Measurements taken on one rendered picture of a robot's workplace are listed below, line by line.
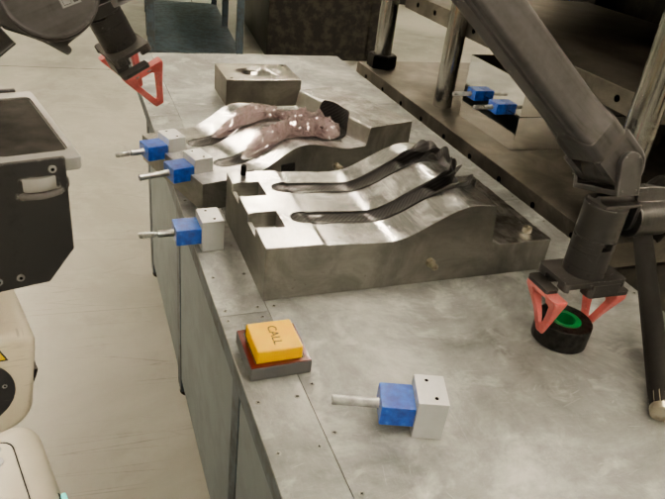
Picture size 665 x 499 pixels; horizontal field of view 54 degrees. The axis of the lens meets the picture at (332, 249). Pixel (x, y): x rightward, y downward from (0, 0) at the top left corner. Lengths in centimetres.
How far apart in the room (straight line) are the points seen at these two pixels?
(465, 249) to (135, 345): 135
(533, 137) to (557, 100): 95
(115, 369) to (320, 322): 123
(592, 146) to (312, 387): 45
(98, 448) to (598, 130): 146
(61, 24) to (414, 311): 63
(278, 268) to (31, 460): 75
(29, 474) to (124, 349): 77
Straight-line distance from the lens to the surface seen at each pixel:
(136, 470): 181
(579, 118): 85
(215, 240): 108
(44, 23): 61
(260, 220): 103
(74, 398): 202
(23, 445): 153
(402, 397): 78
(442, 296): 104
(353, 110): 146
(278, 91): 177
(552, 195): 154
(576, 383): 95
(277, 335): 85
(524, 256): 115
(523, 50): 79
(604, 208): 91
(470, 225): 105
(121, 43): 113
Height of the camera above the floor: 136
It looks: 30 degrees down
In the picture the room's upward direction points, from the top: 7 degrees clockwise
